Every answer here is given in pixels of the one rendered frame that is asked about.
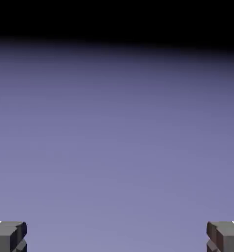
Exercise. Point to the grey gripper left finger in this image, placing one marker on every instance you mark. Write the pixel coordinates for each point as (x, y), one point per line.
(4, 238)

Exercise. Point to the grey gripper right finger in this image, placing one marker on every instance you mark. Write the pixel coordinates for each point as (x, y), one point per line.
(227, 238)

